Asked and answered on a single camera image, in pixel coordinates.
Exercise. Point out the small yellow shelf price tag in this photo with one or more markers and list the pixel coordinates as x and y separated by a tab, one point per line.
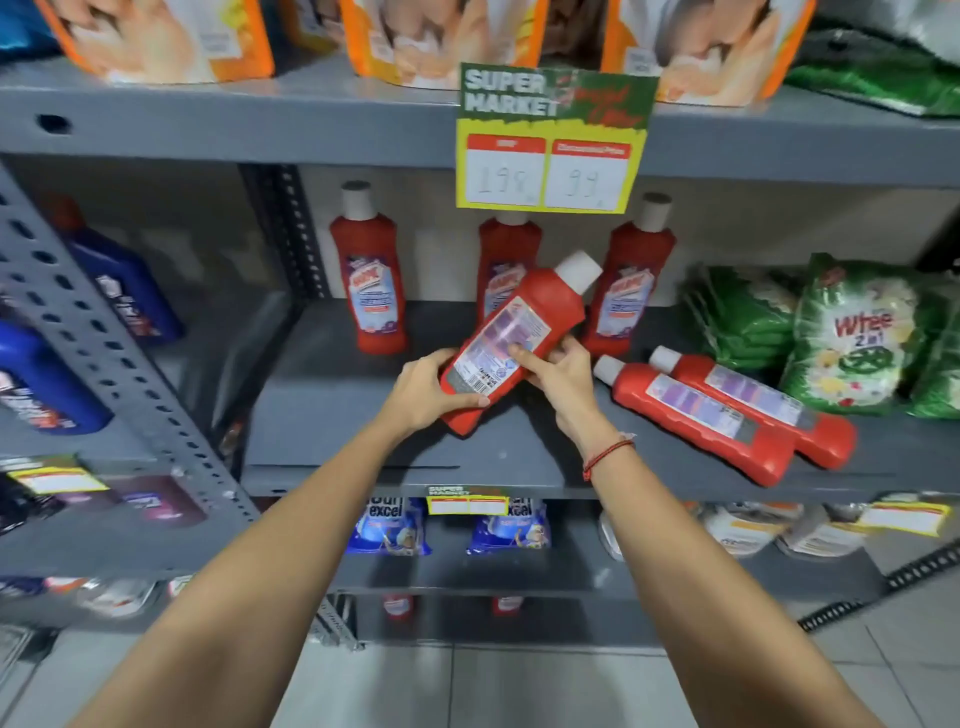
60	480
904	517
469	502

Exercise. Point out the grey perforated side shelf rack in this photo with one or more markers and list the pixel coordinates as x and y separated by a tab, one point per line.
97	330

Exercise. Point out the person's right forearm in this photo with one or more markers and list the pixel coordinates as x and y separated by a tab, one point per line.
697	585

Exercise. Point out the dark packet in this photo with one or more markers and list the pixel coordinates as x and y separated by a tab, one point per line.
26	504

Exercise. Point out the person's right hand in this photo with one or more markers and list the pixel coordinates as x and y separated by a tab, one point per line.
574	390

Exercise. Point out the person's left thumb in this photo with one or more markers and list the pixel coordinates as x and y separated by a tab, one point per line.
466	402

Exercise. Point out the blue detergent packet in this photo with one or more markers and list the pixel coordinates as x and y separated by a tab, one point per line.
386	529
510	532

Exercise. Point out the blue cleaner bottle red cap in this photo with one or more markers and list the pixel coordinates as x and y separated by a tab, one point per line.
120	281

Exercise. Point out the stack of small green packets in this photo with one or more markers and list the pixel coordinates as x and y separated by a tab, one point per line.
739	319

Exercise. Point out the purple packet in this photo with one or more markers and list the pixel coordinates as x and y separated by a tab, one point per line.
161	501

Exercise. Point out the red cleaner bottle white cap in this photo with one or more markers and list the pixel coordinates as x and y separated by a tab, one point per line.
504	259
705	420
630	285
371	292
525	322
787	416

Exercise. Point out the grey metal shelf rack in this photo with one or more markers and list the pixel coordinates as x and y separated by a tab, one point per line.
360	405

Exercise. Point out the white orange detergent packet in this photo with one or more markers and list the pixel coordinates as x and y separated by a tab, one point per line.
821	536
611	536
750	529

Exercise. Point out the person's right thumb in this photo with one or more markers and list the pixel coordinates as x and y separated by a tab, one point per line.
529	358

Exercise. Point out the large green detergent packet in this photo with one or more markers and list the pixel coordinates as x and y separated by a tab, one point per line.
941	360
859	337

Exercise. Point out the large green yellow price sign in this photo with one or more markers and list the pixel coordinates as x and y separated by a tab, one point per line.
551	142

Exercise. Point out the person's left forearm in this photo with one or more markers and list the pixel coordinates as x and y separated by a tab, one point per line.
262	570

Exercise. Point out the green detergent bag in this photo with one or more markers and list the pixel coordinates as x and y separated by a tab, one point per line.
877	75

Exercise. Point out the orange white detergent pouch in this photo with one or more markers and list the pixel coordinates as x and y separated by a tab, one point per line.
442	41
712	49
165	37

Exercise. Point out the person's left hand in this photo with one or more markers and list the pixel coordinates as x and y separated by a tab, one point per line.
416	390

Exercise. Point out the small red bottle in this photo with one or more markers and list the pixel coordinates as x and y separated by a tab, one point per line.
397	606
508	604

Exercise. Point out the white red packet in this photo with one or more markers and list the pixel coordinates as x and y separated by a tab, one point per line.
116	596

